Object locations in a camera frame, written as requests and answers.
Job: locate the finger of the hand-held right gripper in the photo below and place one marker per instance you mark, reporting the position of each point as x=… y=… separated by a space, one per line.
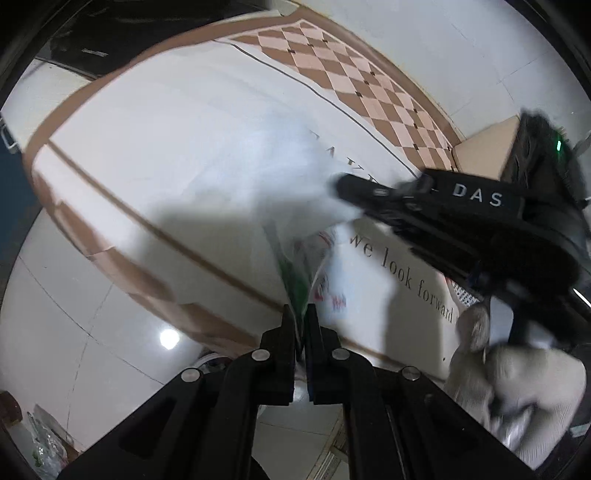
x=378 y=196
x=443 y=249

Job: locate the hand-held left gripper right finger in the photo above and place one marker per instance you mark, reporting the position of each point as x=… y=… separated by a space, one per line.
x=313 y=341

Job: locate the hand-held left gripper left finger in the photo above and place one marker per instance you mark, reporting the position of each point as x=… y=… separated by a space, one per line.
x=286 y=341

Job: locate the translucent printed plastic bag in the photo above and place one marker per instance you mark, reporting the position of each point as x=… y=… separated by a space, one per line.
x=304 y=258

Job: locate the person's right hand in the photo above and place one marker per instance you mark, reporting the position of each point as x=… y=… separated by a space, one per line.
x=517 y=392

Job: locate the white perforated sheet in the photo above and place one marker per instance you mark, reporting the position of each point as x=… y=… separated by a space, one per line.
x=464 y=293

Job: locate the brown cardboard box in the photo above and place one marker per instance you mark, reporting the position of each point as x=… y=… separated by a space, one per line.
x=485 y=143

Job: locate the checkered printed table mat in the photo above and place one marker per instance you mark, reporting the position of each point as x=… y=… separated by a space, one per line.
x=138 y=138

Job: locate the clear bag with green contents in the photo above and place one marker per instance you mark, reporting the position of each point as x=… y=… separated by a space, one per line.
x=46 y=443

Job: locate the blue base cabinet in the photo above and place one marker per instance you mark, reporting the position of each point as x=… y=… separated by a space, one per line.
x=9 y=194

